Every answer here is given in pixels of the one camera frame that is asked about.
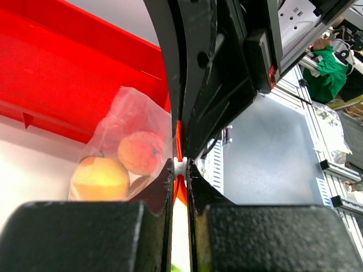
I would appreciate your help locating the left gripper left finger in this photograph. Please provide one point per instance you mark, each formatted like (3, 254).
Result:
(151, 248)

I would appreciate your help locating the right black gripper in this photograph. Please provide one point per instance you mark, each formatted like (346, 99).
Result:
(208, 79)

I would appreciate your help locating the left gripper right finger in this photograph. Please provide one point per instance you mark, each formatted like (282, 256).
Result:
(200, 197)

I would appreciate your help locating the red orange peach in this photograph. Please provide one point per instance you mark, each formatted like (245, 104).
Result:
(141, 152)

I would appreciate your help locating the clear zip top bag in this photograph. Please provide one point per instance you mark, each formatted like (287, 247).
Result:
(103, 231)

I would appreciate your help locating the yellow orange mango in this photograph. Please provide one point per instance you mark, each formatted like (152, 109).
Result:
(99, 179)

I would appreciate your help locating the red plastic tray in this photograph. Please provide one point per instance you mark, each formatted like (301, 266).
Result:
(61, 67)

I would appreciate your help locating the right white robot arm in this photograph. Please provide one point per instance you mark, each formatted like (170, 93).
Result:
(301, 23)

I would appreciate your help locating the person in green shirt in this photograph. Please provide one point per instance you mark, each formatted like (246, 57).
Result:
(336, 77)

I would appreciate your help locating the slotted cable duct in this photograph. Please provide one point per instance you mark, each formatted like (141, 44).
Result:
(213, 167)

